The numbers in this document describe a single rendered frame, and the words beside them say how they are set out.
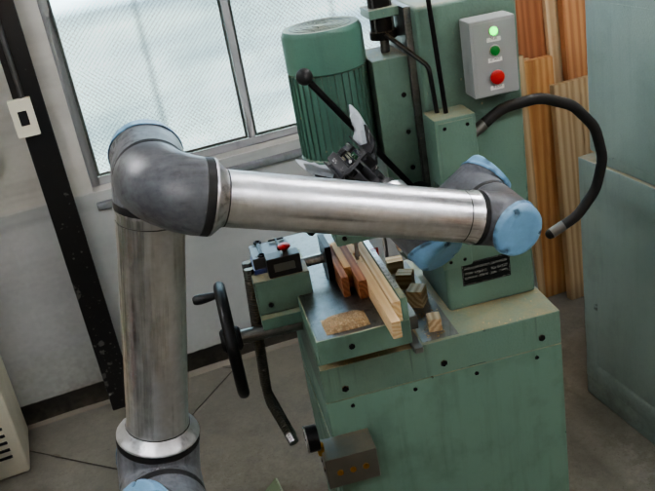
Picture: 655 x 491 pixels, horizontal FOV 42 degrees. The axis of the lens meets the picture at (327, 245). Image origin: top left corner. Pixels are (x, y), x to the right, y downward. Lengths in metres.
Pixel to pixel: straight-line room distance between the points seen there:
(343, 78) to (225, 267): 1.72
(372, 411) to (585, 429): 1.14
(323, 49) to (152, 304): 0.68
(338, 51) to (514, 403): 0.93
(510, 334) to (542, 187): 1.59
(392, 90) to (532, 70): 1.58
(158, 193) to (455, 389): 1.05
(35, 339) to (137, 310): 2.02
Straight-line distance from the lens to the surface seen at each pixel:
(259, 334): 2.07
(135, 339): 1.45
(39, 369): 3.48
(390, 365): 1.94
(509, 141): 1.95
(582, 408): 3.07
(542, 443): 2.22
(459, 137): 1.81
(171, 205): 1.20
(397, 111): 1.88
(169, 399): 1.51
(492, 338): 2.00
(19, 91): 3.02
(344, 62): 1.81
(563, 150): 3.45
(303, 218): 1.25
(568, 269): 3.63
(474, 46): 1.80
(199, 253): 3.36
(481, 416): 2.10
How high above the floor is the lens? 1.82
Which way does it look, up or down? 24 degrees down
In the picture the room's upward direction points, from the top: 10 degrees counter-clockwise
